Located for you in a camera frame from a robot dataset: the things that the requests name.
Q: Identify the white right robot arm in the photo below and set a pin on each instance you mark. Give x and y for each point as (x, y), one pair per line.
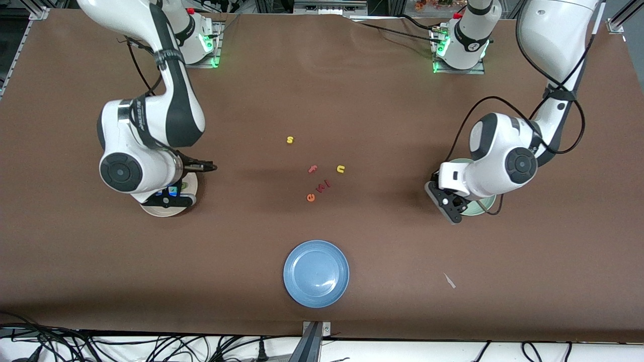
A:
(151, 115)

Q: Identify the small white paper scrap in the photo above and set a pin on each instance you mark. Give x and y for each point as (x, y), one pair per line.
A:
(449, 280)

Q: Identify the brown table cover sheet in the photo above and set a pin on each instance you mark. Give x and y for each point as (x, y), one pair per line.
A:
(100, 276)

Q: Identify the aluminium side rail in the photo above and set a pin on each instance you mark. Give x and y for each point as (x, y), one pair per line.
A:
(12, 60)

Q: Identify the aluminium frame profile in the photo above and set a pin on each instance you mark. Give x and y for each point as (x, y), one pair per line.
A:
(619, 20)
(40, 12)

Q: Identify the beige round plate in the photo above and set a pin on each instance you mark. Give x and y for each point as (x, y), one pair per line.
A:
(191, 181)

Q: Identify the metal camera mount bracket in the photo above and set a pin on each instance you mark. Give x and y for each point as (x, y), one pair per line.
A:
(314, 342)

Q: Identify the blue round plate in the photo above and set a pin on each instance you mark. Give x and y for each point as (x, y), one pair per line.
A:
(316, 274)

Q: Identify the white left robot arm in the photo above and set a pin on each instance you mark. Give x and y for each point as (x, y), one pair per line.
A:
(503, 151)

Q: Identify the orange patterned object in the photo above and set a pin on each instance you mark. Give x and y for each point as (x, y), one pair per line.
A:
(432, 4)

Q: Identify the grey metal box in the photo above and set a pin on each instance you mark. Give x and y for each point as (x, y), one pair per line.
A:
(329, 6)

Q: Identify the pale green round plate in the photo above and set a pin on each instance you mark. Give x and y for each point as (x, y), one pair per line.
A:
(480, 207)

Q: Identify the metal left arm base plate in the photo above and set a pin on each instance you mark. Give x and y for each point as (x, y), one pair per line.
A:
(460, 71)

